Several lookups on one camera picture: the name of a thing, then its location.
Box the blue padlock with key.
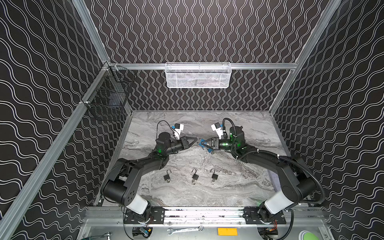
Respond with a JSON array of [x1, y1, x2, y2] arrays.
[[199, 139, 211, 149]]

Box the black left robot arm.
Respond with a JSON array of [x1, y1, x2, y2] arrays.
[[101, 132, 198, 215]]

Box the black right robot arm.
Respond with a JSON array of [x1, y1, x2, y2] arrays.
[[201, 126, 326, 221]]

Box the black padlock right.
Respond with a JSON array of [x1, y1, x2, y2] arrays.
[[210, 168, 218, 185]]

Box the black padlock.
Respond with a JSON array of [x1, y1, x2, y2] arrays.
[[192, 169, 199, 185], [164, 169, 172, 183], [210, 168, 218, 185]]

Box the black padlock middle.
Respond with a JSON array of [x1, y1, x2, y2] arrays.
[[192, 169, 199, 185]]

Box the black padlock left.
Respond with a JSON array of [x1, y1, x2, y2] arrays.
[[164, 169, 172, 183]]

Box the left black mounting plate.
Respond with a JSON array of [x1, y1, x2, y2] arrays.
[[123, 207, 165, 225]]

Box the black mounting plate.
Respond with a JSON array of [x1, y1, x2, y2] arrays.
[[242, 207, 287, 225], [123, 207, 165, 225]]

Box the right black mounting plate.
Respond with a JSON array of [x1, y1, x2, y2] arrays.
[[242, 207, 287, 225]]

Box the silver combination wrench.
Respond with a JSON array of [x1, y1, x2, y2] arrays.
[[167, 226, 205, 236]]

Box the yellow label plate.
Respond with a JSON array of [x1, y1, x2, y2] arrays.
[[218, 228, 238, 237]]

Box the green round button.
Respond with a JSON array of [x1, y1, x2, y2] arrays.
[[299, 231, 319, 240]]

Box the thin black camera cable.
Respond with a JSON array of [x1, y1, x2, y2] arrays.
[[155, 119, 175, 136]]

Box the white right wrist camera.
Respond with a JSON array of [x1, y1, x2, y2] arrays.
[[211, 123, 224, 140]]

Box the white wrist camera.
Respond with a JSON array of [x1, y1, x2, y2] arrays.
[[211, 123, 224, 140], [172, 124, 184, 140]]

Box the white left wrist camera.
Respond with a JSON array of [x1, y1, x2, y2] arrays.
[[172, 124, 184, 140]]

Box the white wire mesh basket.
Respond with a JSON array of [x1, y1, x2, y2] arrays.
[[165, 62, 232, 89]]

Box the black corrugated cable conduit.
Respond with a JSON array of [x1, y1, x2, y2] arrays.
[[221, 117, 326, 206]]

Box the black wire mesh basket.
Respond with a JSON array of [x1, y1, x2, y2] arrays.
[[84, 62, 137, 122]]

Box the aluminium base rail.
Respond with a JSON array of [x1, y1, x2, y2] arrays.
[[83, 206, 326, 227]]

